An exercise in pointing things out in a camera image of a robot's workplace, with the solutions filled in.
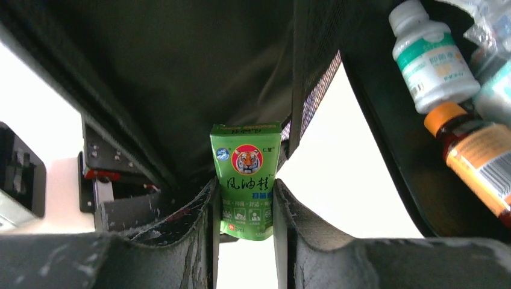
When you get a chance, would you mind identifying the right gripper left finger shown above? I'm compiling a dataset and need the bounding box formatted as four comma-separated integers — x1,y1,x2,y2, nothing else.
1,178,221,288

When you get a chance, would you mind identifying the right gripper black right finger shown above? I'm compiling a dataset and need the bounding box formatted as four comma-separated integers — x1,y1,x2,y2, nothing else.
273,179,510,288

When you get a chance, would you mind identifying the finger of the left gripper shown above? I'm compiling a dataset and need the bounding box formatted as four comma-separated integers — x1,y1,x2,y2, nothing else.
78,120,176,234

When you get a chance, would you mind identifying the red black medicine kit bag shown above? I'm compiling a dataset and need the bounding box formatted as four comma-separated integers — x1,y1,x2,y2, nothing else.
1,1,510,243

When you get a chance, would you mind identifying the small green box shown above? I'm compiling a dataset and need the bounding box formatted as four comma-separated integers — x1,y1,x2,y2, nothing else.
210,122,281,241

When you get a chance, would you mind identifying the amber medicine bottle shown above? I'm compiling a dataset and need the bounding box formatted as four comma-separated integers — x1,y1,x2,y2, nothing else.
424,102,510,227

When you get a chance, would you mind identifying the clear white cap bottle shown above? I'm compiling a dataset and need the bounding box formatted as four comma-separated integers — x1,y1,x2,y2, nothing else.
389,1,480,114

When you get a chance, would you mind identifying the teal gauze packet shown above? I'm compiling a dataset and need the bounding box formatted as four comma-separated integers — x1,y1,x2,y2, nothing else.
473,60,510,128

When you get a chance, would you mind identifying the blue cotton swab bag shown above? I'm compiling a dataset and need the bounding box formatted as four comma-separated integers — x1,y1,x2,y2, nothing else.
446,0,510,84

